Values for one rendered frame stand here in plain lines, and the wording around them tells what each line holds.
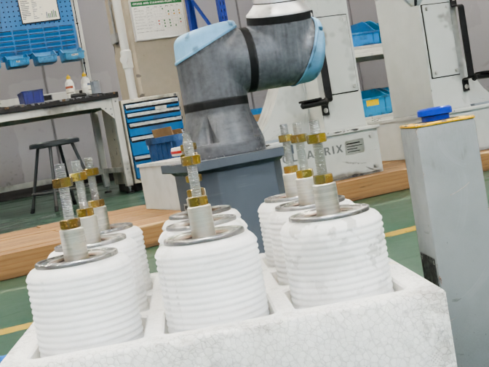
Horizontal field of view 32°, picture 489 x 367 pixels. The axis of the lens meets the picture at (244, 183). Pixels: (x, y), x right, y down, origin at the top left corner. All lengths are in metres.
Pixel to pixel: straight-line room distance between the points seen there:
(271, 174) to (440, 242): 0.55
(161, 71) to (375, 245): 6.67
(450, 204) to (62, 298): 0.46
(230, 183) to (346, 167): 1.87
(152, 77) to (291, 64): 5.88
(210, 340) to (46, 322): 0.15
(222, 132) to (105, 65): 8.16
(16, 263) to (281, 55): 1.49
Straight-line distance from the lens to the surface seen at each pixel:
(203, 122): 1.47
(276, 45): 1.50
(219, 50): 1.48
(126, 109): 6.44
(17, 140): 9.30
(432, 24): 3.66
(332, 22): 3.39
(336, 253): 0.75
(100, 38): 9.63
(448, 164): 0.99
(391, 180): 3.31
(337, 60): 3.37
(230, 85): 1.48
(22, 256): 2.77
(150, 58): 7.39
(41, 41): 7.00
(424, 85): 3.65
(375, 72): 9.68
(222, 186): 1.43
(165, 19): 7.48
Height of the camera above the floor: 0.35
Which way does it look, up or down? 4 degrees down
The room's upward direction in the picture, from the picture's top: 10 degrees counter-clockwise
